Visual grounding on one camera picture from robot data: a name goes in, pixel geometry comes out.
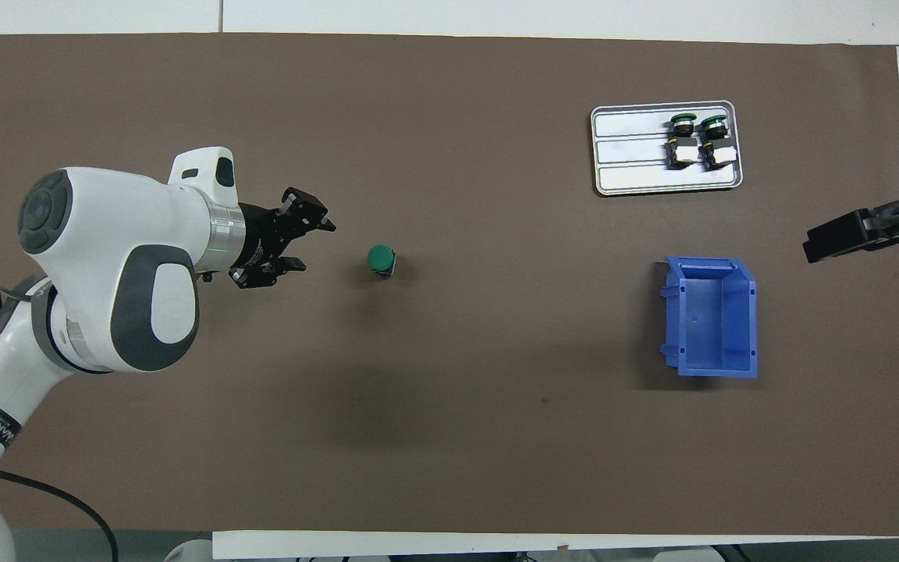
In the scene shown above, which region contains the brown table mat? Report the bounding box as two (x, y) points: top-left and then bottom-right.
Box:
(0, 33), (899, 539)

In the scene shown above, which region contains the white mounting board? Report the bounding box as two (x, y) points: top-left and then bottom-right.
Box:
(211, 531), (803, 561)

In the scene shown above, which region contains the green push button switch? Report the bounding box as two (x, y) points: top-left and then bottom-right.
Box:
(366, 244), (397, 279)
(666, 112), (698, 170)
(698, 114), (737, 170)

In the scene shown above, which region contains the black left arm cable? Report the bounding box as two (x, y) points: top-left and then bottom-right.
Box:
(0, 453), (119, 562)

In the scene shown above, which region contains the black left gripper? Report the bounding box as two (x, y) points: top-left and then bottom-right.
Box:
(229, 187), (337, 290)

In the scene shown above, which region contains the blue plastic storage bin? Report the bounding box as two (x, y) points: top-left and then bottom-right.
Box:
(659, 255), (759, 379)

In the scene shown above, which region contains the silver metal tray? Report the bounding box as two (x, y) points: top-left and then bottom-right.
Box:
(590, 100), (744, 197)

